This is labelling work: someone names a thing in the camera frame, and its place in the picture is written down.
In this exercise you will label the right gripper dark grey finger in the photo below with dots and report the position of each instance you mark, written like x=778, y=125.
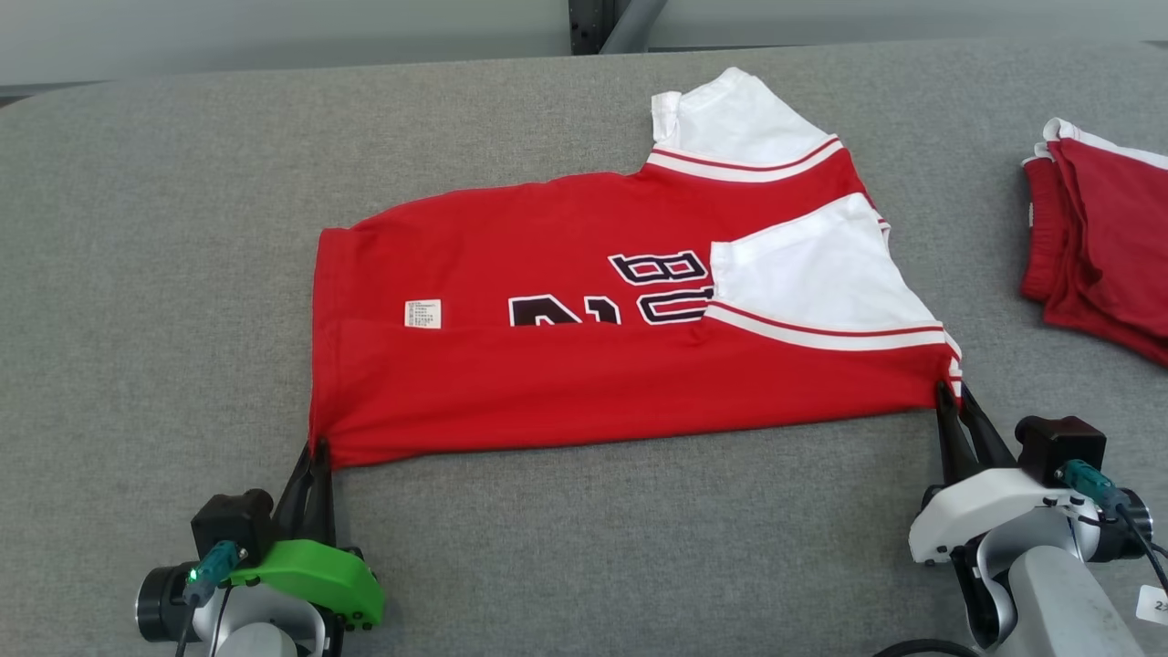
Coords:
x=955, y=443
x=990, y=438

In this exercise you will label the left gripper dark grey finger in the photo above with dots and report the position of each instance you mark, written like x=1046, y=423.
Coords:
x=292, y=506
x=323, y=502

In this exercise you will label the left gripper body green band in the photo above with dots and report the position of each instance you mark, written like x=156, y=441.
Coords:
x=315, y=575

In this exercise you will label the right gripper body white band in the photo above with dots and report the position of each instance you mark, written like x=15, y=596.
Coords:
x=985, y=506

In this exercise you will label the red shorts with white stripe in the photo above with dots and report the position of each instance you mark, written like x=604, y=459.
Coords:
x=1104, y=246

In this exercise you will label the red white basketball jersey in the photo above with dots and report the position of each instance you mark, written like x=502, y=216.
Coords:
x=547, y=383

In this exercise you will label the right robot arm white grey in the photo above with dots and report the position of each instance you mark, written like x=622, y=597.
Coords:
x=1058, y=602

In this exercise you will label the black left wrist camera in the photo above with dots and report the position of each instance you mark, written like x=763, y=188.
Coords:
x=228, y=525

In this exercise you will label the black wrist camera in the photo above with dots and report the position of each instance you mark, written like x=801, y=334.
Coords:
x=228, y=525
x=1058, y=447

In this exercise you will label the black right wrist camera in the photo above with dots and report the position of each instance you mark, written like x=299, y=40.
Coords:
x=1058, y=447

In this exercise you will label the dark grey post bracket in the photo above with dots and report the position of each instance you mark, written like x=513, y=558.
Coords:
x=587, y=23

